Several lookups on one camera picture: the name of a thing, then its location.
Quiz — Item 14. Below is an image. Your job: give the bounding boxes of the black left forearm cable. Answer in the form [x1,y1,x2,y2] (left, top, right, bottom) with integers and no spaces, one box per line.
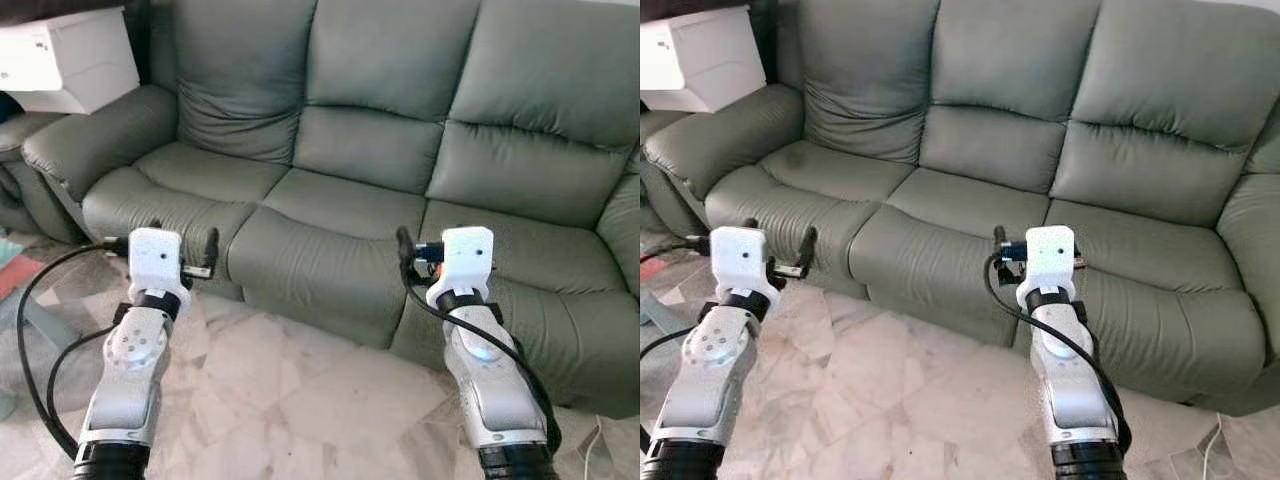
[45,326,119,453]
[640,325,693,361]

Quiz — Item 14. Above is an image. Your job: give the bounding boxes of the white printer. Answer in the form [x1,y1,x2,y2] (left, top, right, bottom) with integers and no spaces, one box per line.
[0,8,141,116]
[640,8,767,113]

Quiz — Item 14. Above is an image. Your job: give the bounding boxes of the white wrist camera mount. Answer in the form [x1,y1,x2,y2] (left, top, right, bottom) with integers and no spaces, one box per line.
[1016,225,1077,293]
[127,227,185,303]
[709,226,770,303]
[426,226,496,307]

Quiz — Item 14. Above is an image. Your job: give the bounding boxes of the black left wrist camera cable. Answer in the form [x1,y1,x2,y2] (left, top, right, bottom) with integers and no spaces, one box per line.
[640,236,713,265]
[16,236,132,461]

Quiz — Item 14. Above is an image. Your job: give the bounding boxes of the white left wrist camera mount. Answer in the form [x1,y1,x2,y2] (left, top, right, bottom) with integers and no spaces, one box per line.
[127,227,185,303]
[709,226,770,303]

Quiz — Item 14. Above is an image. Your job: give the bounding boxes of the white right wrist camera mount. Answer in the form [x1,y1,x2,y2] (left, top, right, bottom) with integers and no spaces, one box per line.
[1016,225,1077,293]
[426,226,496,307]

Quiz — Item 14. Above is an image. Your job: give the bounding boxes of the green leather sofa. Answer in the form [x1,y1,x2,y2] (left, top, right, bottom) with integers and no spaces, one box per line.
[642,0,1280,417]
[22,0,641,419]

